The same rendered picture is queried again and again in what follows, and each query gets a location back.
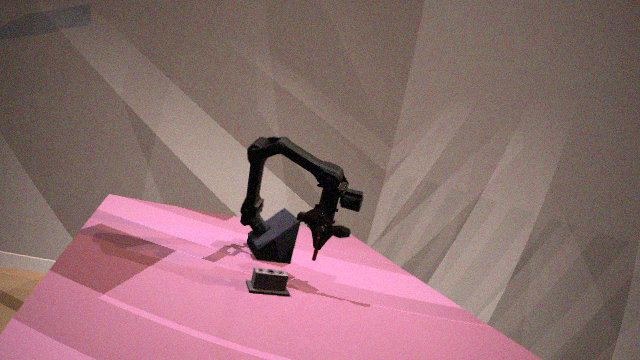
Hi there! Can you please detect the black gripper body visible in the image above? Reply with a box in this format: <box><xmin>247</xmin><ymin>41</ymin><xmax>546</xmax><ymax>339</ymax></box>
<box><xmin>296</xmin><ymin>202</ymin><xmax>351</xmax><ymax>238</ymax></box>

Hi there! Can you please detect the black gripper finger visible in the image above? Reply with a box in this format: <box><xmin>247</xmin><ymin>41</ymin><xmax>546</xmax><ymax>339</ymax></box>
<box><xmin>317</xmin><ymin>231</ymin><xmax>332</xmax><ymax>250</ymax></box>
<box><xmin>307</xmin><ymin>225</ymin><xmax>324</xmax><ymax>248</ymax></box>

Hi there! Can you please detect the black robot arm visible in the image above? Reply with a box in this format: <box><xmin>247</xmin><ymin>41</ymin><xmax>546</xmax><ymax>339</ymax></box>
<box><xmin>240</xmin><ymin>136</ymin><xmax>364</xmax><ymax>238</ymax></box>

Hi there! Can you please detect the red peg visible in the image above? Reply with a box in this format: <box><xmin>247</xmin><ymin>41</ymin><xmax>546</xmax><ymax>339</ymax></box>
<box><xmin>312</xmin><ymin>237</ymin><xmax>320</xmax><ymax>261</ymax></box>

